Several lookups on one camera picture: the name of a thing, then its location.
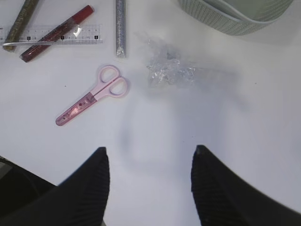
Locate gold glitter pen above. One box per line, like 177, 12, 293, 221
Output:
4, 0, 39, 44

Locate green woven plastic basket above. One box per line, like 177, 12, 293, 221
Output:
178, 0, 292, 36

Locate silver glitter pen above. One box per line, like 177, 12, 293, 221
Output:
115, 0, 127, 58

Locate red glitter pen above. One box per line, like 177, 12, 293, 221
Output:
20, 5, 94, 63

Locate pink scissors with purple sheath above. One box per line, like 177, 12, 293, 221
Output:
55, 65, 128, 126

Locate clear plastic ruler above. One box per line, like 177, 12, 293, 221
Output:
0, 24, 103, 46

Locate clear plastic sheet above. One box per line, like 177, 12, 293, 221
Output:
134, 32, 236, 89

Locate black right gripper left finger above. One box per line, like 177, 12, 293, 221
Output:
0, 147, 110, 226

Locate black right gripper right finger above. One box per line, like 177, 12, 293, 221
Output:
190, 145, 301, 226

